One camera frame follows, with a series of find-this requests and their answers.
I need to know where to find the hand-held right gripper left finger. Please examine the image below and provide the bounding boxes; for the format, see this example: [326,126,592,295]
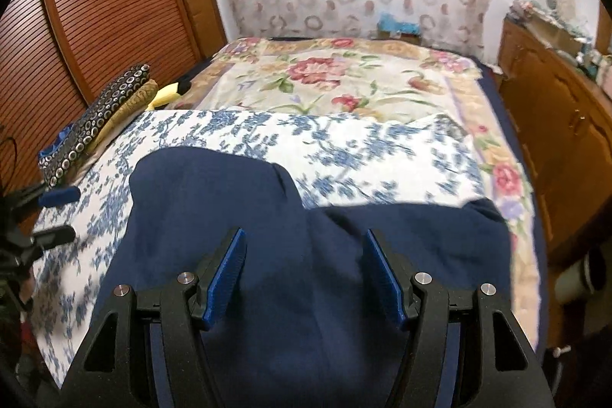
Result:
[61,227,248,408]

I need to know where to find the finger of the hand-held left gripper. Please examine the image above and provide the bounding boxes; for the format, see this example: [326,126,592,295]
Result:
[19,226,76,249]
[10,185,80,211]

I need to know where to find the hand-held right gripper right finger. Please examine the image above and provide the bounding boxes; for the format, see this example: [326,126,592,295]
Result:
[366,229,556,408]

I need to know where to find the navy blue garment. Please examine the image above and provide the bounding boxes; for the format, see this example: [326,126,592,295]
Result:
[96,145,514,408]

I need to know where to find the blue satin garment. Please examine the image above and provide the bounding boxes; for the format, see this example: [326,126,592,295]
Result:
[39,126,77,158]

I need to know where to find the black silver-dotted folded garment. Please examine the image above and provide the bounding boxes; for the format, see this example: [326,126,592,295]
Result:
[39,64,153,190]

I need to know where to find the tan folded garment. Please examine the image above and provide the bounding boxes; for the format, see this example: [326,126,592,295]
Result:
[88,79,161,151]

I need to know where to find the blue floral white blanket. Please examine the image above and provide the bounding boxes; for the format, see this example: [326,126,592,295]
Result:
[24,109,486,390]

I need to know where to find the grey-green flask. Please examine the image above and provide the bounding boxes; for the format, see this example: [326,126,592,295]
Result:
[555,248,611,304]

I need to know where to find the navy bed sheet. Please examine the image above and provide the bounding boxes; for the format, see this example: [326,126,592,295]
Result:
[478,61,556,342]

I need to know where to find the red floral bedspread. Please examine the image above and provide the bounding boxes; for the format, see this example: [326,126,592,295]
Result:
[184,36,543,351]

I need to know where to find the wooden cabinet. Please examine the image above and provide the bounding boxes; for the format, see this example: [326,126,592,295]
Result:
[497,18,612,266]

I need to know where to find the light blue cloth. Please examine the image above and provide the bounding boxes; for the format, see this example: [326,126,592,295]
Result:
[378,12,422,39]

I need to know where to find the pile of clutter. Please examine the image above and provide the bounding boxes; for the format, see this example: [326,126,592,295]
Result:
[509,0,612,85]

